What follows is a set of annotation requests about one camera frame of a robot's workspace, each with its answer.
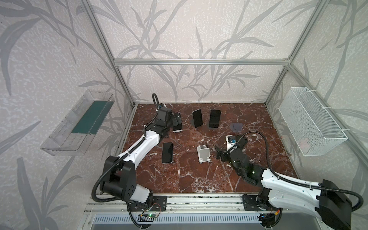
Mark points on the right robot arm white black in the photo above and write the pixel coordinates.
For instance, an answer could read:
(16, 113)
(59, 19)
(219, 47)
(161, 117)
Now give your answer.
(333, 206)

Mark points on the phone with white edge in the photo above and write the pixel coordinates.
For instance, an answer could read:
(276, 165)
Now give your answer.
(177, 125)

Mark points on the white silver phone stand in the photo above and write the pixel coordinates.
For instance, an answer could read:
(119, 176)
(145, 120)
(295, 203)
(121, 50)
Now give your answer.
(203, 154)

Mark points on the white wire mesh basket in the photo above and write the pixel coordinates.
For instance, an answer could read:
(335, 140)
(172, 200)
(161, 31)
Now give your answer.
(313, 128)

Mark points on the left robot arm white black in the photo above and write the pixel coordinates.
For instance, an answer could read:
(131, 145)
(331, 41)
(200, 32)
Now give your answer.
(119, 179)

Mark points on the clear acrylic wall tray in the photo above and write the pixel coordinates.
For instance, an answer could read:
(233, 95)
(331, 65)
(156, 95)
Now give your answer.
(75, 133)

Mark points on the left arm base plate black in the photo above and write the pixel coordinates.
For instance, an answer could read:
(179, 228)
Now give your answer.
(159, 203)

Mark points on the black phone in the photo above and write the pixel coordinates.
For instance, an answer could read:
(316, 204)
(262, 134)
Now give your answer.
(197, 118)
(214, 119)

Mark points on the green mat in tray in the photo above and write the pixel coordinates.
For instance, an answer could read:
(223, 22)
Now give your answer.
(93, 118)

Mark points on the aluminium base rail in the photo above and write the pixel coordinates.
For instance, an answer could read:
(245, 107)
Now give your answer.
(228, 203)

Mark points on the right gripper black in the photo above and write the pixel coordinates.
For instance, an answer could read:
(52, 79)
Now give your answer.
(225, 155)

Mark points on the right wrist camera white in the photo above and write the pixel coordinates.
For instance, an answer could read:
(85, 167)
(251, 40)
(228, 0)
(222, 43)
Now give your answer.
(230, 141)

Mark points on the black folding phone stand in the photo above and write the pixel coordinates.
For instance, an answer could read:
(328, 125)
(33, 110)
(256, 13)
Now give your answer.
(241, 142)

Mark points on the grey purple phone stand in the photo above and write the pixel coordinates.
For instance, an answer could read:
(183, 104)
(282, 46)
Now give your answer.
(236, 127)

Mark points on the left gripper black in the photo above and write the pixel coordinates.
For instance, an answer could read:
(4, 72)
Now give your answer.
(173, 121)

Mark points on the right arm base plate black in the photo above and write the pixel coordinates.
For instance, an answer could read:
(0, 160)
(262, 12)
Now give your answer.
(250, 203)

